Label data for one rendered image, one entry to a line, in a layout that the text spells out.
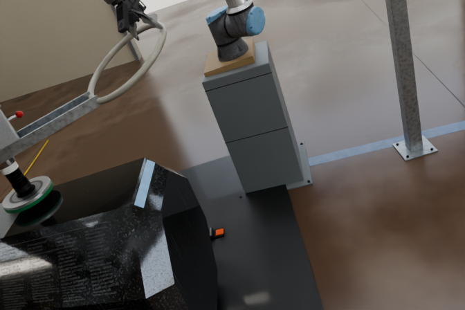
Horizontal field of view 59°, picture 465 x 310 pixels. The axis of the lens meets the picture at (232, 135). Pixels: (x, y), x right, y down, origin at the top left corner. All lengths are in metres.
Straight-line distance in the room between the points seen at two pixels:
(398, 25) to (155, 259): 1.69
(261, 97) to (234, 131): 0.28
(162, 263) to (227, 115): 1.11
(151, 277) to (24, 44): 6.13
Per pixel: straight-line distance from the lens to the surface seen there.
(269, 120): 2.47
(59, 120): 1.91
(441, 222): 2.36
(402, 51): 2.48
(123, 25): 1.73
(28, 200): 1.95
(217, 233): 2.55
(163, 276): 1.63
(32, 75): 7.57
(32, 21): 7.21
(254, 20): 2.26
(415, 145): 2.79
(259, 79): 2.36
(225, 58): 2.44
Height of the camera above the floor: 1.67
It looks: 29 degrees down
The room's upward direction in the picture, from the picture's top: 21 degrees counter-clockwise
